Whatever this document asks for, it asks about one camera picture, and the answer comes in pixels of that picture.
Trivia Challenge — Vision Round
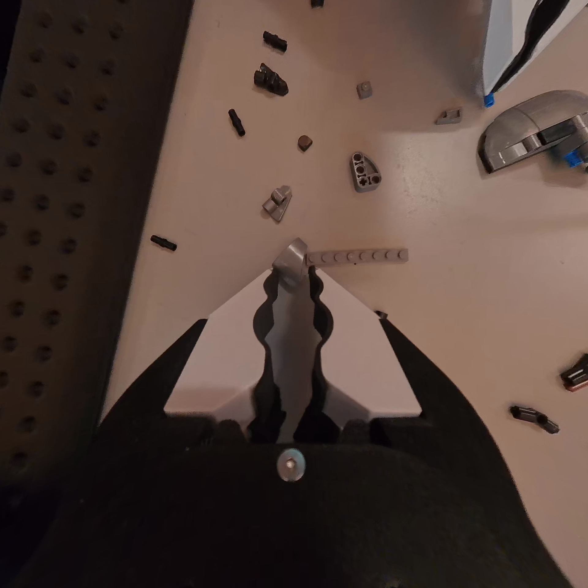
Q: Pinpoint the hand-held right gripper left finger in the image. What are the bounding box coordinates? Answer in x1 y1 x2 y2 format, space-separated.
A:
164 268 281 442

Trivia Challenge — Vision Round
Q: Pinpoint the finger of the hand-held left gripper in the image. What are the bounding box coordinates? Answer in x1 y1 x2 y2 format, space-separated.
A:
494 0 588 92
482 0 543 96

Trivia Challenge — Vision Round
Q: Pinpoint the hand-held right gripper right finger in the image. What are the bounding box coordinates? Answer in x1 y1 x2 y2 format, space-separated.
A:
307 266 422 437

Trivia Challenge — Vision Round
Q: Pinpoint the dark grey curved lego panel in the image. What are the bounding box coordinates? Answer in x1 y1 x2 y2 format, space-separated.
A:
478 89 588 174

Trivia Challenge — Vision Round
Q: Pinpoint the grey holed lego beam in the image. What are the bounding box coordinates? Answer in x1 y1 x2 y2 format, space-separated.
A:
350 152 383 194

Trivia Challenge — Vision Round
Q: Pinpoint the long grey lego plate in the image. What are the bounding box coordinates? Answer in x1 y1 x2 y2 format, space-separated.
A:
305 248 409 267

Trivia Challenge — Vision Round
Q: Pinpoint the black lego connector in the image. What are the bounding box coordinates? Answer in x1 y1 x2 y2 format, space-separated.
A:
509 405 561 435

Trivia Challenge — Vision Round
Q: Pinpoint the black red lego piece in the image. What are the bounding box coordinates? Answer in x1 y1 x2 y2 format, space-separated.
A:
560 353 588 392

